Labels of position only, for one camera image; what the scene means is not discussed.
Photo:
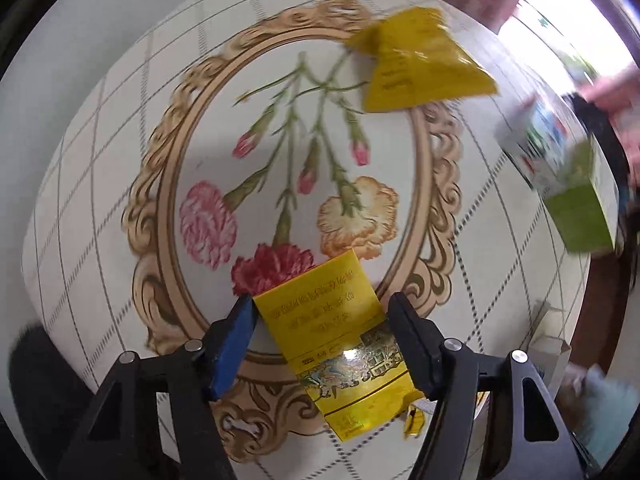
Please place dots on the crumpled yellow packet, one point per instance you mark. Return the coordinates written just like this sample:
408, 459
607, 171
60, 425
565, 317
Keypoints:
425, 60

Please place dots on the yellow cigarette box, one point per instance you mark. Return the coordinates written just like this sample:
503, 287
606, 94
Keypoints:
325, 310

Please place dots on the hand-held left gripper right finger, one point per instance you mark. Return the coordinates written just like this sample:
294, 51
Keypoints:
415, 345

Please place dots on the white cardboard box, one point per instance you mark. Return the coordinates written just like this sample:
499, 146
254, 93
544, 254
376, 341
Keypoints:
547, 350

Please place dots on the light blue cloth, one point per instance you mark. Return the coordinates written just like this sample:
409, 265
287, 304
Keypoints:
600, 410

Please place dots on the green and white carton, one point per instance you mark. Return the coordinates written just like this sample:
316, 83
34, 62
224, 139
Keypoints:
580, 210

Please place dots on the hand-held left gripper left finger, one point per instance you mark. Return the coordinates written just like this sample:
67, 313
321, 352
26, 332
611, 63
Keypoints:
232, 340

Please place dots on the floral tablecloth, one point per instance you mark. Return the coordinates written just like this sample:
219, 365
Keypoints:
125, 135

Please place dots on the person's right hand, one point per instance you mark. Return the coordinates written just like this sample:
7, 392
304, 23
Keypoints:
612, 87

